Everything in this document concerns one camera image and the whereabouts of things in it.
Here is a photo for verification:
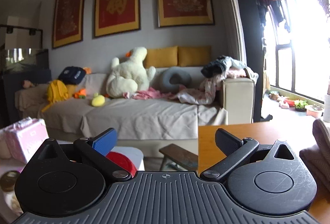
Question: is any wooden stool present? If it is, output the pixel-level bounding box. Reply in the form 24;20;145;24
159;143;198;171

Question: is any white plush duck toy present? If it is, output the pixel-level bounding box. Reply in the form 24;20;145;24
106;47;156;98

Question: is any grey covered sofa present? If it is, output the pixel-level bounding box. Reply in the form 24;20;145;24
15;73;255;141

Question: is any pink basin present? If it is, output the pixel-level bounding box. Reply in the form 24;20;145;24
305;105;324;118

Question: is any small yellow duck toy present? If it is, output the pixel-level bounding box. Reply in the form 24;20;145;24
91;93;106;107

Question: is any red glossy case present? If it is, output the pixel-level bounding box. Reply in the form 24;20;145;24
106;151;138;177

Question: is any green plants tray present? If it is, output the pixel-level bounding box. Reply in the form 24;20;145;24
294;100;308;112

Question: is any white plant pot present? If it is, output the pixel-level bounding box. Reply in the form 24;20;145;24
323;94;330;123

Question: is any framed red picture left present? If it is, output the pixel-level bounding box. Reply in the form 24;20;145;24
52;0;84;49

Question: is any yellow cushion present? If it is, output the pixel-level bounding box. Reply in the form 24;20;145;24
143;46;178;69
178;46;211;67

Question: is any grey striped knit garment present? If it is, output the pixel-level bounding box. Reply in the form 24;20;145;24
299;119;330;190

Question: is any grey neck pillow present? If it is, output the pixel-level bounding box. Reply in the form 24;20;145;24
159;67;192;94

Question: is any yellow cushion left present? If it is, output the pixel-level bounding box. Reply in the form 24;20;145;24
143;46;178;69

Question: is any dark blue cap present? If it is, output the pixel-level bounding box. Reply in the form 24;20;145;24
58;66;86;85

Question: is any red basin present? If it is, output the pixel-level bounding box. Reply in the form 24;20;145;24
284;98;295;107

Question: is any yellow cushion right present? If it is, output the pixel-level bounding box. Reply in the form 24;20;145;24
178;46;211;67

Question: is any pink cloth on sofa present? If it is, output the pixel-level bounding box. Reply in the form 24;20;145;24
123;87;178;100

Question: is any pile of clothes on armrest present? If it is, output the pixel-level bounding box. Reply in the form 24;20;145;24
173;56;259;105

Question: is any framed red picture middle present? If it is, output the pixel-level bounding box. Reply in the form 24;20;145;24
93;0;141;38

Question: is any orange plush toy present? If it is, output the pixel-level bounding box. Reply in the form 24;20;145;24
73;88;87;99

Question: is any pink storage box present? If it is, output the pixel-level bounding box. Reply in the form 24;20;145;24
1;117;49;164

